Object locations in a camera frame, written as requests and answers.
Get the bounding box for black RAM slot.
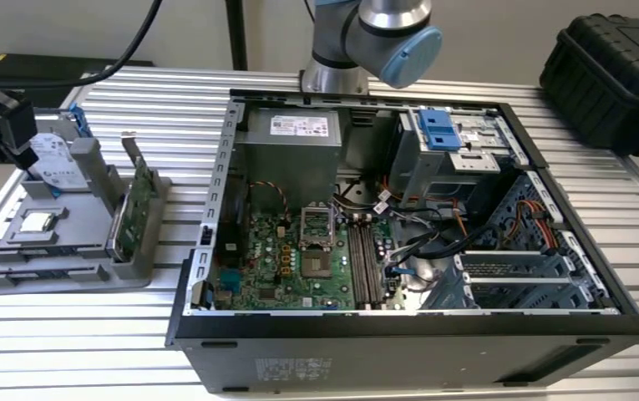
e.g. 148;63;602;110
366;213;386;310
359;213;379;310
352;213;372;310
346;213;366;310

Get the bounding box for hard disk in blue carrier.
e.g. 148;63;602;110
28;104;96;197

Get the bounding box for black cabinet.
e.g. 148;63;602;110
0;53;156;110

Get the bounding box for grey parts rack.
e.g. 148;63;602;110
0;109;174;298

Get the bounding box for silver CPU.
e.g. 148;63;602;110
20;211;56;233

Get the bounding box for green graphics card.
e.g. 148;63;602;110
106;131;159;265

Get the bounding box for black vertical pole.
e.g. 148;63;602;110
223;0;248;71

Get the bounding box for black case fan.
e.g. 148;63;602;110
215;166;251;268

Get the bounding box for grey power supply unit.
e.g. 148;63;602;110
234;107;346;210

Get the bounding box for metal socket cover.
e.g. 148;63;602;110
299;200;336;247

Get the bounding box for CPU socket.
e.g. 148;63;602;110
300;246;335;280

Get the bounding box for green motherboard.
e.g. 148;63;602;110
207;211;410;311

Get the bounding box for metal drive bay cage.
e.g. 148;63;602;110
391;106;520;210

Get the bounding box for blue plastic drive latch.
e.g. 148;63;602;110
416;107;459;152

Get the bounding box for black PC case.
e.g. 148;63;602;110
163;88;639;394

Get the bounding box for grey metal disk bay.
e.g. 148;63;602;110
424;249;596;312

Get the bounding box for black hard carrying case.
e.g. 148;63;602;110
539;14;639;158

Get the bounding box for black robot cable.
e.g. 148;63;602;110
0;0;166;89

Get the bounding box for twisted orange black fan wire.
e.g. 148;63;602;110
246;180;292;229

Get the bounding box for wire bundle with white tags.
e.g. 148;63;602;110
332;190;392;219

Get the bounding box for black data cables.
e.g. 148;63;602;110
402;225;499;260

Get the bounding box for orange yellow power wire bundle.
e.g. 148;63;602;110
511;199;563;256

